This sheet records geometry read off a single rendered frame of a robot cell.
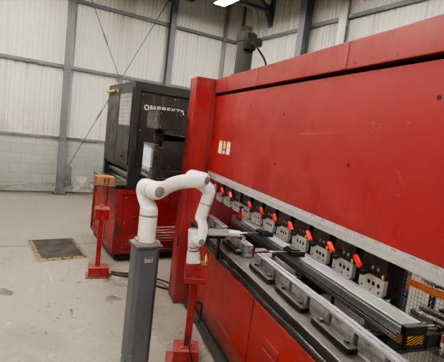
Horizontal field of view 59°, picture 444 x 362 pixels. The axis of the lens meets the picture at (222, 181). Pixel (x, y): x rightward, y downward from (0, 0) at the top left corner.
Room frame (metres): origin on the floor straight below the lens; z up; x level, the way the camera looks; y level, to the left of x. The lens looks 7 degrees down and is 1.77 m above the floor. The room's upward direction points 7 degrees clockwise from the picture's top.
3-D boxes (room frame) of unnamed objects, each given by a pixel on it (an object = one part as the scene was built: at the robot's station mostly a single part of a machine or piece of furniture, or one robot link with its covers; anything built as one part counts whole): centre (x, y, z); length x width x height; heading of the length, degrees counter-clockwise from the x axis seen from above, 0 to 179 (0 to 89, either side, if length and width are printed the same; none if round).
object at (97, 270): (4.32, 1.31, 0.41); 0.25 x 0.20 x 0.83; 110
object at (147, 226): (2.54, 0.46, 1.09); 0.19 x 0.19 x 0.18
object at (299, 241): (2.20, -0.52, 1.26); 0.15 x 0.09 x 0.17; 20
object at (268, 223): (2.58, -0.38, 1.26); 0.15 x 0.09 x 0.17; 20
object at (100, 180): (4.82, 1.47, 1.04); 0.30 x 0.26 x 0.12; 31
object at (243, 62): (3.66, -0.12, 2.54); 0.33 x 0.25 x 0.47; 20
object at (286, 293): (2.15, -0.48, 0.89); 0.30 x 0.05 x 0.03; 20
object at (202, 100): (4.09, 0.00, 1.15); 0.85 x 0.25 x 2.30; 110
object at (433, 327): (1.98, -1.01, 0.81); 0.64 x 0.08 x 0.14; 110
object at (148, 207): (2.56, 0.48, 1.30); 0.19 x 0.12 x 0.24; 42
